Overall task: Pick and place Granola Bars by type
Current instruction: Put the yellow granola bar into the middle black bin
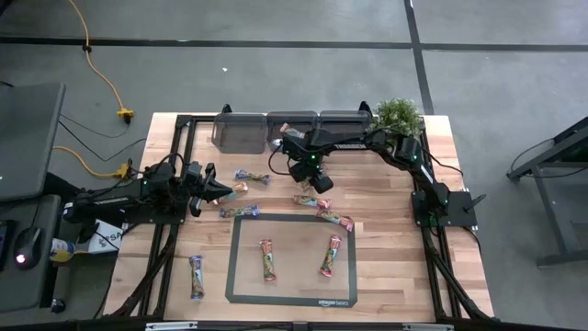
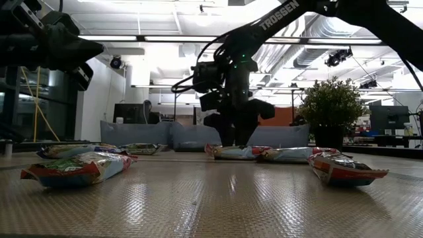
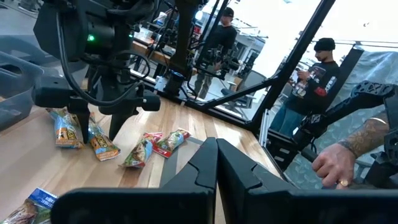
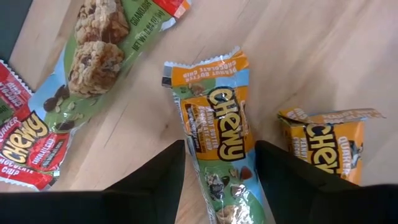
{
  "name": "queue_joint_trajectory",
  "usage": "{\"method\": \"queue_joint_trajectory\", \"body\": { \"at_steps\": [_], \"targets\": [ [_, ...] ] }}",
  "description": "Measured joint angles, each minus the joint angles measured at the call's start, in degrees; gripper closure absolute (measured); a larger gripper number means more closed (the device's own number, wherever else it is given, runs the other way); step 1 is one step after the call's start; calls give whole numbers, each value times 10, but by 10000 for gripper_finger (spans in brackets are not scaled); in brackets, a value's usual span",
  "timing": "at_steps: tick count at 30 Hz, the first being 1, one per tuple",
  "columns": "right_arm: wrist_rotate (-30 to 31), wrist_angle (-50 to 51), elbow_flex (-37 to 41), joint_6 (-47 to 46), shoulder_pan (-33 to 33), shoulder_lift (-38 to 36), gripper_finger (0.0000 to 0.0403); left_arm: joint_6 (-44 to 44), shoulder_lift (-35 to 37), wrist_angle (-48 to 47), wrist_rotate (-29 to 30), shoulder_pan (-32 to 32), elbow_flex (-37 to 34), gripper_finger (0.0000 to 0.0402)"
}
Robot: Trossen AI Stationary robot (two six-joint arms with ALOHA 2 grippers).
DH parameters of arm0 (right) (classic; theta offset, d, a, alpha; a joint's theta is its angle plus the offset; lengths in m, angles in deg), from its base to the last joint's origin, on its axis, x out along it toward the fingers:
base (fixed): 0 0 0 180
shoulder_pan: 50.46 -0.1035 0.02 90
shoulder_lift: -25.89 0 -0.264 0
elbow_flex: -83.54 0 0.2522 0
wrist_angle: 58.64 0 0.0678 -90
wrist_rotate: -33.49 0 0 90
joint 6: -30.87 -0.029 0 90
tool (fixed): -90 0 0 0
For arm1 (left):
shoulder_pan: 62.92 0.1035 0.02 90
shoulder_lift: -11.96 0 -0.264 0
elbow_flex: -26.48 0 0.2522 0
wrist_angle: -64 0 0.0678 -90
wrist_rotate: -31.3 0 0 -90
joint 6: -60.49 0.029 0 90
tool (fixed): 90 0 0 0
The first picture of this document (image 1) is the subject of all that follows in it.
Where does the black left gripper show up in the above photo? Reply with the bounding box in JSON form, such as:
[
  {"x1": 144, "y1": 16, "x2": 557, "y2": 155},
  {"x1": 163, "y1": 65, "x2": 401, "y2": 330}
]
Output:
[{"x1": 183, "y1": 160, "x2": 233, "y2": 218}]

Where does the red and green granola bar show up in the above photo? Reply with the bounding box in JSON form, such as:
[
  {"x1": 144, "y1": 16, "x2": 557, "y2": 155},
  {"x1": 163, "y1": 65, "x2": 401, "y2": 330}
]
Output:
[
  {"x1": 258, "y1": 238, "x2": 278, "y2": 283},
  {"x1": 319, "y1": 234, "x2": 344, "y2": 279},
  {"x1": 292, "y1": 194, "x2": 333, "y2": 211},
  {"x1": 315, "y1": 207, "x2": 356, "y2": 233}
]

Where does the grey translucent plastic bin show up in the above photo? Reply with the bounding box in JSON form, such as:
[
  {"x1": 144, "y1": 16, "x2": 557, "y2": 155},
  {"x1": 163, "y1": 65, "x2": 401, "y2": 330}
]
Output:
[
  {"x1": 210, "y1": 112, "x2": 268, "y2": 155},
  {"x1": 318, "y1": 108, "x2": 373, "y2": 139},
  {"x1": 266, "y1": 109, "x2": 321, "y2": 154}
]

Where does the translucent baking mat black border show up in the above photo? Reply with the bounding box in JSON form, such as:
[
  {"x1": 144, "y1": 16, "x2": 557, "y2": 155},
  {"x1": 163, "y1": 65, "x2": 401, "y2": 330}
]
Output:
[{"x1": 224, "y1": 212, "x2": 358, "y2": 308}]

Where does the green potted plant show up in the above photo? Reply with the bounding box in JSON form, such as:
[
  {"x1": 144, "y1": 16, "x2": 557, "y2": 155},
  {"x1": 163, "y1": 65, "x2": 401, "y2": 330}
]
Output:
[{"x1": 368, "y1": 97, "x2": 424, "y2": 142}]

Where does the white printed box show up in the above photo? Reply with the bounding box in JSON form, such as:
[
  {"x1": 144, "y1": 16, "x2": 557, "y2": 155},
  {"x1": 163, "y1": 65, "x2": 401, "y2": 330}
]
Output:
[{"x1": 85, "y1": 219, "x2": 125, "y2": 256}]

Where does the white and yellow bottle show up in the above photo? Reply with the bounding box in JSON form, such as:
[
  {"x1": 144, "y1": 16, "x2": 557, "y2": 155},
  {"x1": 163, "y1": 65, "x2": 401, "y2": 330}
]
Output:
[{"x1": 49, "y1": 237, "x2": 88, "y2": 264}]

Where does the grey flat slab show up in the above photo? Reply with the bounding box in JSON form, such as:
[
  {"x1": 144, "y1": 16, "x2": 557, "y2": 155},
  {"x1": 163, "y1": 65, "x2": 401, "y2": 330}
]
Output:
[{"x1": 0, "y1": 82, "x2": 66, "y2": 202}]

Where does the black computer mouse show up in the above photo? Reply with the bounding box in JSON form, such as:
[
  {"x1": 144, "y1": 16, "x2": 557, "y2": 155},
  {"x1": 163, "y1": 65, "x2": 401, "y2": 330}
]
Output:
[{"x1": 12, "y1": 225, "x2": 43, "y2": 271}]

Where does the black flat device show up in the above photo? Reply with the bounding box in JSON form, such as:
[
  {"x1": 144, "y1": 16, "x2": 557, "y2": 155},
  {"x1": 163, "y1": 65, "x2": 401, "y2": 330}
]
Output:
[{"x1": 0, "y1": 219, "x2": 17, "y2": 272}]

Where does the grey side desk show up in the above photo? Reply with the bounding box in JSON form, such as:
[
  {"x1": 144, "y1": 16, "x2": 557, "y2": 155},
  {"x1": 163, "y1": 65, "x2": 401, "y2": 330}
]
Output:
[{"x1": 0, "y1": 193, "x2": 62, "y2": 314}]

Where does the black metal stand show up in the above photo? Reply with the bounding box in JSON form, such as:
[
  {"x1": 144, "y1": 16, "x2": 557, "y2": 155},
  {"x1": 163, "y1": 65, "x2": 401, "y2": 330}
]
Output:
[{"x1": 506, "y1": 115, "x2": 588, "y2": 269}]

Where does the black aluminium rig frame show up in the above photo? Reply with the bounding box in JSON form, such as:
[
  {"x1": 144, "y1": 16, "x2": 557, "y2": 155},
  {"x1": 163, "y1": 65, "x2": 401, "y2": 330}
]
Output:
[{"x1": 103, "y1": 100, "x2": 497, "y2": 331}]

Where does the yellow extension cable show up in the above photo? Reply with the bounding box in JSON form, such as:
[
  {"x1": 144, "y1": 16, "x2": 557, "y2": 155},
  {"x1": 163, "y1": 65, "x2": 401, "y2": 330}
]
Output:
[
  {"x1": 67, "y1": 0, "x2": 136, "y2": 125},
  {"x1": 52, "y1": 145, "x2": 133, "y2": 180}
]

